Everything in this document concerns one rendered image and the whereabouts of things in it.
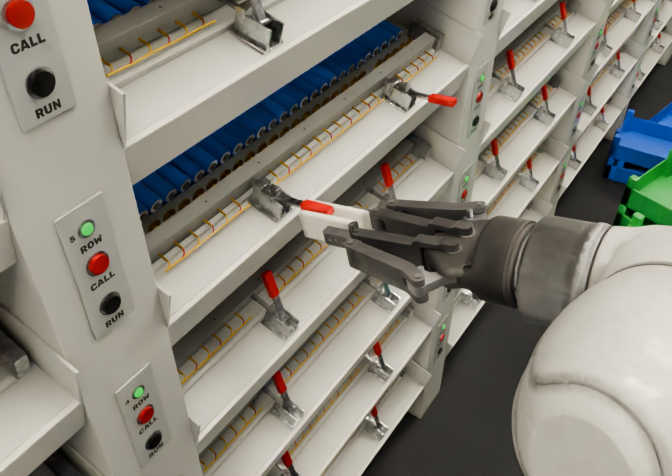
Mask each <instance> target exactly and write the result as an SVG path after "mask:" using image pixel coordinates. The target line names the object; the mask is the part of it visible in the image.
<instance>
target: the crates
mask: <svg viewBox="0 0 672 476"><path fill-rule="evenodd" d="M634 112H635V110H632V109H629V110H628V112H627V115H626V118H625V120H624V122H623V124H622V126H621V128H620V129H616V130H615V134H614V137H613V140H612V143H611V146H610V153H609V156H608V157H609V158H608V161H607V164H606V167H605V170H604V174H603V177H604V178H607V179H610V180H613V181H617V182H621V183H624V184H627V182H628V179H629V177H630V176H632V175H636V176H638V177H640V176H641V175H643V174H644V173H646V172H647V171H649V170H650V169H652V168H653V167H654V166H656V165H657V164H659V163H660V162H662V161H663V160H665V159H666V158H667V156H668V154H669V151H670V150H671V149H672V102H671V103H670V104H669V105H667V106H666V107H665V108H663V109H662V110H661V111H660V112H658V113H657V114H656V115H654V116H653V117H652V118H650V119H649V120H644V119H641V118H637V117H633V115H634Z"/></svg>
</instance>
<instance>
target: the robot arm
mask: <svg viewBox="0 0 672 476"><path fill-rule="evenodd" d="M313 201H316V202H320V203H323V204H327V205H331V206H333V207H334V213H333V214H332V215H326V214H321V213H316V212H311V211H306V210H301V211H300V212H299V217H300V220H301V224H302V228H303V231H304V235H305V237H309V238H313V239H318V240H322V241H325V243H327V244H328V245H332V246H337V247H340V248H345V249H346V253H347V257H348V261H349V265H350V267H352V268H354V269H356V270H358V271H361V272H363V273H365V274H367V275H369V276H372V277H374V278H376V279H378V280H381V281H383V282H385V283H387V284H389V285H392V286H394V287H396V288H398V289H400V290H403V291H405V292H407V293H408V295H409V296H410V297H411V298H412V299H413V300H414V301H415V302H416V303H419V304H423V303H426V302H427V301H428V300H429V296H428V293H429V292H431V291H433V290H435V289H437V288H440V287H442V286H443V287H445V288H448V289H458V288H463V289H468V290H470V291H471V292H472V293H474V294H475V295H476V296H477V297H478V298H479V299H480V300H482V301H485V302H489V303H493V304H497V305H501V306H504V307H508V308H512V309H518V310H519V312H520V314H521V316H522V317H523V319H525V320H527V321H528V322H532V323H535V324H539V325H543V326H547V327H548V328H547V330H546V331H545V332H544V334H543V335H542V336H541V338H540V339H539V341H538V343H537V345H536V346H535V349H534V351H533V353H532V355H531V358H530V360H529V362H528V365H527V367H526V369H525V371H524V373H523V375H522V377H521V379H520V382H519V384H518V387H517V390H516V393H515V397H514V401H513V407H512V436H513V443H514V448H515V452H516V456H517V459H518V462H519V464H520V467H521V469H522V471H523V473H524V475H525V476H672V226H664V225H650V226H643V227H622V226H612V225H609V224H607V223H601V222H599V223H594V222H588V221H582V220H576V219H570V218H565V217H559V216H553V215H549V216H545V217H543V218H542V219H540V220H539V221H538V222H535V221H531V220H526V219H520V218H515V217H509V216H503V215H498V216H495V217H493V218H491V219H490V220H488V218H487V209H486V203H485V202H484V201H473V202H465V203H453V202H436V201H420V200H403V199H390V200H388V201H386V206H385V207H383V208H380V207H376V208H373V209H372V210H370V209H365V208H360V207H355V206H348V207H347V206H342V205H337V204H332V203H327V202H322V201H317V200H313ZM399 210H402V213H401V212H400V211H399ZM372 229H374V230H372Z"/></svg>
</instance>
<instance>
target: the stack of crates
mask: <svg viewBox="0 0 672 476"><path fill-rule="evenodd" d="M637 212H639V213H640V214H642V215H644V216H645V218H644V221H643V223H642V225H644V226H650V225H664V226H672V149H671V150H670V151H669V154H668V156H667V158H666V159H665V160H663V161H662V162H660V163H659V164H657V165H656V166H654V167H653V168H652V169H650V170H649V171H647V172H646V173H644V174H643V175H641V176H640V177H638V176H636V175H632V176H630V177H629V179H628V182H627V185H626V187H625V190H624V193H623V196H622V199H621V202H620V205H619V208H618V211H617V213H616V216H615V219H614V222H613V225H612V226H622V227H626V226H627V225H629V224H630V222H631V219H632V216H633V215H634V214H635V213H637Z"/></svg>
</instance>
